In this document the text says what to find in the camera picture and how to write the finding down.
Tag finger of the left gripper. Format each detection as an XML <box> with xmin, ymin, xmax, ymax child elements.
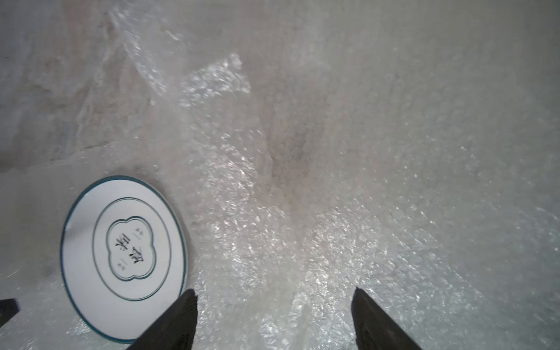
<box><xmin>0</xmin><ymin>298</ymin><xmax>20</xmax><ymax>327</ymax></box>

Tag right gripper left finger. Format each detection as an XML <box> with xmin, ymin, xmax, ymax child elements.
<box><xmin>127</xmin><ymin>289</ymin><xmax>198</xmax><ymax>350</ymax></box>

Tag white plate concentric rings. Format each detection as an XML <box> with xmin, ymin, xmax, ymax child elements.
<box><xmin>60</xmin><ymin>175</ymin><xmax>189</xmax><ymax>344</ymax></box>

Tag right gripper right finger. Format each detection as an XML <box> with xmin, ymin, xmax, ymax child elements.
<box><xmin>351</xmin><ymin>287</ymin><xmax>421</xmax><ymax>350</ymax></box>

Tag bubble wrap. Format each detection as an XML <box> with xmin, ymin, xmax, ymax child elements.
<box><xmin>1</xmin><ymin>1</ymin><xmax>559</xmax><ymax>349</ymax></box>

